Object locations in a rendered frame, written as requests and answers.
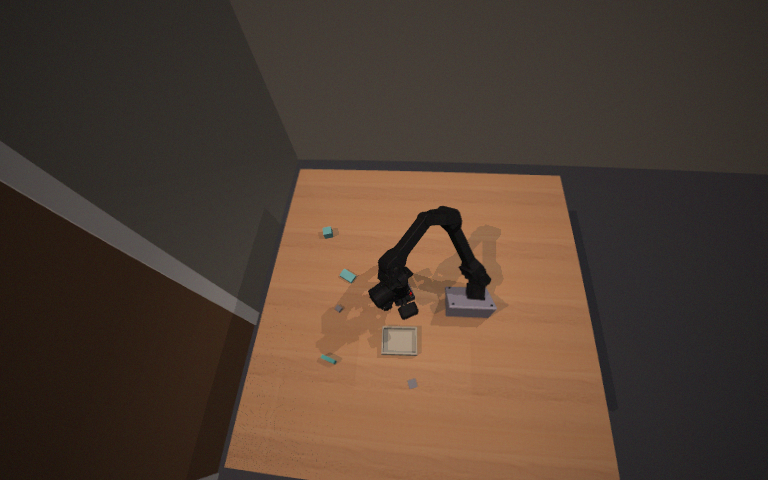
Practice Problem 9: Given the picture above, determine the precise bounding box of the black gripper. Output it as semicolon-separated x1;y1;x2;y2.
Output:
394;285;419;320

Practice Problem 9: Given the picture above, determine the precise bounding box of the beige shallow tray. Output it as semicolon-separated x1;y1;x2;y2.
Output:
381;326;417;356

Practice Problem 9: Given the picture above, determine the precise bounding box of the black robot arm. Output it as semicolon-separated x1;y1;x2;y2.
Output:
368;206;491;311

